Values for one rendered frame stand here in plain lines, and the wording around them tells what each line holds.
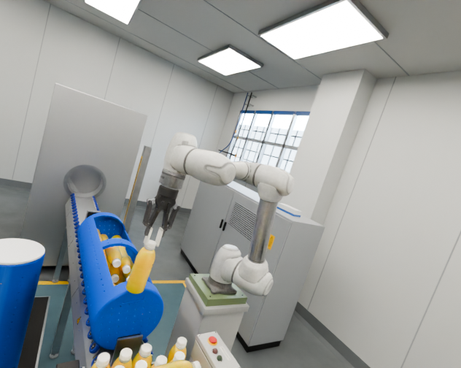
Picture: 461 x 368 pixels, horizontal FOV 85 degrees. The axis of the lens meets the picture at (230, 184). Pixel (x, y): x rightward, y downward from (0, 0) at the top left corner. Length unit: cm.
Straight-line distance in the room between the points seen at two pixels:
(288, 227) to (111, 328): 174
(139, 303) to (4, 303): 79
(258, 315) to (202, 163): 219
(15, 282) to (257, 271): 123
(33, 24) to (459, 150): 645
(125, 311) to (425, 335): 282
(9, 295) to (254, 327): 204
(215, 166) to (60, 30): 553
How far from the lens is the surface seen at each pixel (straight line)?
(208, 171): 82
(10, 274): 170
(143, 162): 244
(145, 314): 126
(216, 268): 163
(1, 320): 185
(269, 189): 130
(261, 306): 278
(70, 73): 603
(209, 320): 166
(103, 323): 122
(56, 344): 258
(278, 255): 257
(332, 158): 357
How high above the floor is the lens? 186
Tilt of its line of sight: 6 degrees down
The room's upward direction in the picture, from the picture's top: 18 degrees clockwise
